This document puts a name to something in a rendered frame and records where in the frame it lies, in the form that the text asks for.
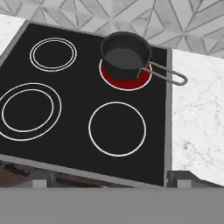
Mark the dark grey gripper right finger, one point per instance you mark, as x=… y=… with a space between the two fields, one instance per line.
x=183 y=178

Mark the dark grey saucepan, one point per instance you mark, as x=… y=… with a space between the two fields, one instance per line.
x=125 y=57

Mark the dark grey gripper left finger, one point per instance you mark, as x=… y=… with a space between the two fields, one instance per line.
x=40 y=178

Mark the black glass hob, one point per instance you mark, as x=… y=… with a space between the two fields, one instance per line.
x=75 y=122

